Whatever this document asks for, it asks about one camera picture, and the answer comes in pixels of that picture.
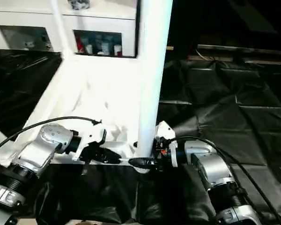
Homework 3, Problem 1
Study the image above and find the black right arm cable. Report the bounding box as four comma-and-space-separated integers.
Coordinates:
168, 135, 281, 225

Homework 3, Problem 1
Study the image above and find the blue white patterned jar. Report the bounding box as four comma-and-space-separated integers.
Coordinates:
67, 0, 91, 10

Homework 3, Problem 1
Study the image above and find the white glass door cabinet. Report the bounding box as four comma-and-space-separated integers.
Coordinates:
0, 0, 138, 59

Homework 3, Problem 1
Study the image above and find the white plastic table top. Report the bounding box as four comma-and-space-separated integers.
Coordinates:
0, 52, 155, 174

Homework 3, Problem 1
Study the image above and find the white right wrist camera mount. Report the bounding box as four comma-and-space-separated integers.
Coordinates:
154, 120, 179, 168

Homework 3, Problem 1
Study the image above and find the black mat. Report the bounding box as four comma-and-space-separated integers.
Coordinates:
0, 49, 281, 225

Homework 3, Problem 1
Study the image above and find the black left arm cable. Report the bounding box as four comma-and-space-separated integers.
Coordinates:
0, 116, 103, 153

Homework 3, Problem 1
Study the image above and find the long dark rod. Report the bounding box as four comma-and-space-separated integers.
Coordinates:
196, 44, 281, 56

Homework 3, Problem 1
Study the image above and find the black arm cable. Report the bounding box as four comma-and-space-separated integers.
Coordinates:
0, 116, 103, 153
168, 135, 281, 225

